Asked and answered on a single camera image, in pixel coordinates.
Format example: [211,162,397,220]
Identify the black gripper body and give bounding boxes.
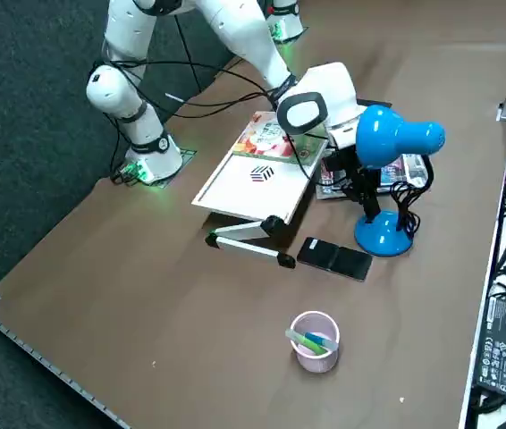
[322,145,365,189]

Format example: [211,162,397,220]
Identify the blue desk lamp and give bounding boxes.
[353,104,447,259]

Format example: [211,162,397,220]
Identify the green children's picture book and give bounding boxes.
[232,111,330,169]

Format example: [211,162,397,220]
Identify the white folding book stand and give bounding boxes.
[191,109,333,269]

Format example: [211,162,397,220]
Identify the plastic-wrapped comic magazine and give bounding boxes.
[315,151,431,201]

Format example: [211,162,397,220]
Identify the black foldable phone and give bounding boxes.
[296,236,374,282]

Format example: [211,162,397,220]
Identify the blue marker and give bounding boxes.
[304,332,339,352]

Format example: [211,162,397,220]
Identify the green marker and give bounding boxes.
[284,329,330,358]

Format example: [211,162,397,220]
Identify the pink pen cup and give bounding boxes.
[289,311,342,374]

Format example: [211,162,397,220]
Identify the aluminium table edge strip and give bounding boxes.
[0,285,131,429]

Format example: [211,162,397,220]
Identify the black lamp power cord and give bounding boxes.
[389,178,424,238]

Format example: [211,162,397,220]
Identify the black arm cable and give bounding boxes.
[100,55,321,184]

